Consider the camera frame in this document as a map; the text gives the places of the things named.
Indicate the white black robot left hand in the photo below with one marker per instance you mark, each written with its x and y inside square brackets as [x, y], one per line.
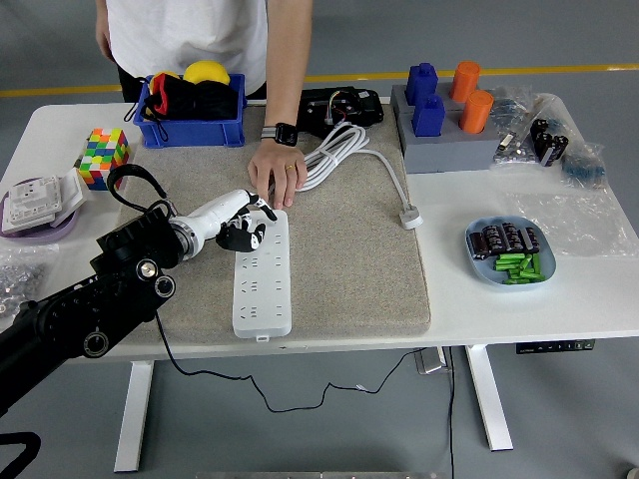
[219, 212]

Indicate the person's right forearm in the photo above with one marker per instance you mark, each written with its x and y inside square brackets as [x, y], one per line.
[104, 35]

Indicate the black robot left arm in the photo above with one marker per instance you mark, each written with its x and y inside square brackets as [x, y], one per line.
[100, 299]

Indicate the green cylinder cell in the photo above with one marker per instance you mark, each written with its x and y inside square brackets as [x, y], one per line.
[509, 258]
[519, 280]
[506, 266]
[536, 263]
[521, 273]

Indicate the colourful puzzle cube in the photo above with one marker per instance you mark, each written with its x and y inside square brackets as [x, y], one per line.
[105, 149]

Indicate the blue square peg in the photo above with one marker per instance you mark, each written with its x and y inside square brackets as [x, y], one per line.
[428, 117]
[422, 80]

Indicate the person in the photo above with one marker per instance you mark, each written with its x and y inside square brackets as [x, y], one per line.
[190, 35]

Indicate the orange cylinder peg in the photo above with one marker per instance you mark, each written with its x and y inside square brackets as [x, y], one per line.
[464, 82]
[476, 112]

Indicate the grey peg holder block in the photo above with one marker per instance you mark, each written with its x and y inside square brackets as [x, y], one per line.
[449, 152]
[399, 97]

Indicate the black capacitor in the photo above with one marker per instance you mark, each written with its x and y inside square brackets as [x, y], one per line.
[533, 240]
[519, 238]
[491, 238]
[505, 236]
[477, 245]

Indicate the light blue tray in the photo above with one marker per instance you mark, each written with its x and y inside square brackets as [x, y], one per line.
[481, 272]

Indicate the silver metal box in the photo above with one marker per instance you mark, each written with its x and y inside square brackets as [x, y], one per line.
[429, 361]

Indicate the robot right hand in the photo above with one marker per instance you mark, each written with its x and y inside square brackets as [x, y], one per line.
[633, 473]

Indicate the clear bag of screws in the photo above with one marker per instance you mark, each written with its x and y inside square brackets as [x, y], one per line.
[20, 274]

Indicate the large yellow ball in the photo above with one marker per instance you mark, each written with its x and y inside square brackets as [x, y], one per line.
[204, 72]

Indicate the open black electronic device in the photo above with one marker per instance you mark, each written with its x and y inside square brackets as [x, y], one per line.
[359, 107]

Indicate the blue plastic bin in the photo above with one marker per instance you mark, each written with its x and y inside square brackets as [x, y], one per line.
[190, 132]

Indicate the black wristwatch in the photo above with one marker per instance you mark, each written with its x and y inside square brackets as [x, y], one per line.
[284, 134]

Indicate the clear bag of blue parts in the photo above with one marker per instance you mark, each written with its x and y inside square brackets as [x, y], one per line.
[584, 167]
[509, 107]

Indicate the grey-brown mat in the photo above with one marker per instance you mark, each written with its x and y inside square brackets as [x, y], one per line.
[349, 274]

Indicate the empty clear plastic bag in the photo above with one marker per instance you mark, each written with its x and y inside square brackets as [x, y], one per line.
[574, 219]

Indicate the person's left hand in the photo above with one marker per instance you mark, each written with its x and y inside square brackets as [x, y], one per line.
[277, 169]

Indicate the black table control panel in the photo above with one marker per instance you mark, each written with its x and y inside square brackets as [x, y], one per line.
[554, 346]

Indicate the person's left forearm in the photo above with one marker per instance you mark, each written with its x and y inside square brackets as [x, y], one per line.
[287, 65]

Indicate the white table leg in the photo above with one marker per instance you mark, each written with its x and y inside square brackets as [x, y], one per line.
[489, 399]
[134, 414]

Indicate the white switch plate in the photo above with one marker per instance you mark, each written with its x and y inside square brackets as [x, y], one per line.
[72, 194]

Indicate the clear bag of black capacitors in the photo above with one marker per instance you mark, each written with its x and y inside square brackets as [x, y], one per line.
[549, 142]

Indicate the purple round dish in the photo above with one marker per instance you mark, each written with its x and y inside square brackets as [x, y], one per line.
[60, 233]

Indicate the black fabric pouch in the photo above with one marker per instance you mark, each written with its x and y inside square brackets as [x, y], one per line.
[217, 100]

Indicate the small yellow ball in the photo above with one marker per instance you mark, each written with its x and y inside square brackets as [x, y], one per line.
[167, 77]

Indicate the clear bag of metal parts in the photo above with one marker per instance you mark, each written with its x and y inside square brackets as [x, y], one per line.
[514, 149]

